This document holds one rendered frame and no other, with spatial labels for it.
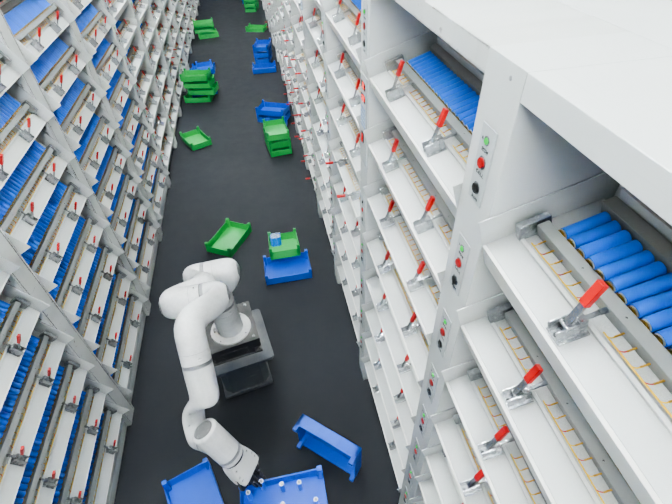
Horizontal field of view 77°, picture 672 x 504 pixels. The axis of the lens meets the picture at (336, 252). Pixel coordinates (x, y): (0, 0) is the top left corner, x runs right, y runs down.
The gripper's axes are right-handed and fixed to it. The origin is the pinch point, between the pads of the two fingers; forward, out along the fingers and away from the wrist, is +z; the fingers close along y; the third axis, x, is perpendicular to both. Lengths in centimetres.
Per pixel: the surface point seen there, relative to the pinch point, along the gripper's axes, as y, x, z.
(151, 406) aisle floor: -27, -94, 8
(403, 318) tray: -42, 55, -30
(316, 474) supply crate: -12.1, 8.3, 19.8
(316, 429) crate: -33.4, -5.2, 27.7
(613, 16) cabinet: -38, 114, -96
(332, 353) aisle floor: -84, -24, 41
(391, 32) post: -76, 71, -100
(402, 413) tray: -33, 42, 9
